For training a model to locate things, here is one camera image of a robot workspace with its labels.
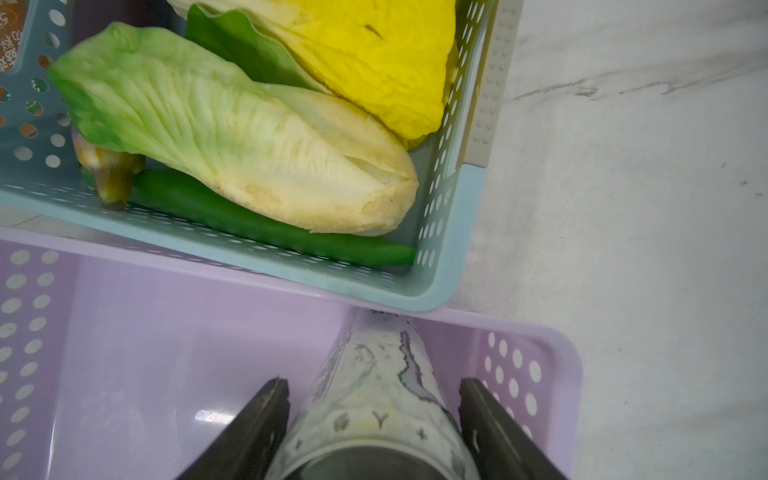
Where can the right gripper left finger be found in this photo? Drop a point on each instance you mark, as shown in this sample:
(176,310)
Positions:
(247,446)

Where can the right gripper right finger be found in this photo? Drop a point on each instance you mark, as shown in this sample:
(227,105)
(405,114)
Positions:
(500,448)

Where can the white Monster can back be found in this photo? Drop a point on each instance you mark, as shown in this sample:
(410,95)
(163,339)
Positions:
(376,411)

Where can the purple plastic basket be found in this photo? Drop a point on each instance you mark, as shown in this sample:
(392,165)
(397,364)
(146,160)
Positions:
(128,363)

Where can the blue plastic basket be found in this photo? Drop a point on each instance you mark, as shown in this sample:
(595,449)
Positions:
(39,171)

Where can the green chili pepper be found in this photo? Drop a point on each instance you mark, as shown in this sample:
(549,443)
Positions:
(174,193)

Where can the green lettuce head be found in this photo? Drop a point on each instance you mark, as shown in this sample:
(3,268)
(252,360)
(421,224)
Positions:
(297,156)

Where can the purple eggplant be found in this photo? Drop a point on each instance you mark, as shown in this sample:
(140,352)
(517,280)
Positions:
(112,172)

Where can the yellow napa cabbage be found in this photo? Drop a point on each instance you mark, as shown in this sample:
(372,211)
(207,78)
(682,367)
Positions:
(393,59)

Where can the green snack packet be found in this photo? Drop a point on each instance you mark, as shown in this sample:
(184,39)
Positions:
(13,15)

